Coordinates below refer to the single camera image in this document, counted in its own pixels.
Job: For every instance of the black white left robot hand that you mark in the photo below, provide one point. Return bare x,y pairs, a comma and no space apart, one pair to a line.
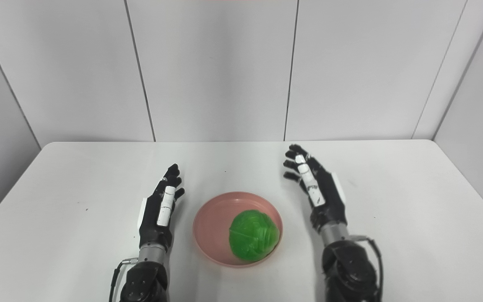
153,226

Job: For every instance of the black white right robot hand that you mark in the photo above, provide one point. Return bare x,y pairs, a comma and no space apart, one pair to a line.
329,201

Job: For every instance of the pink round plate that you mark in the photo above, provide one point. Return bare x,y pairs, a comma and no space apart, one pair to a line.
212,226

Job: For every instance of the green white toy cabbage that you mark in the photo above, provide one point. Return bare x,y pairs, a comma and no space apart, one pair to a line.
253,235

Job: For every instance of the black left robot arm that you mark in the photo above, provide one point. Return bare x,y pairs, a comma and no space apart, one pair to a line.
145,279

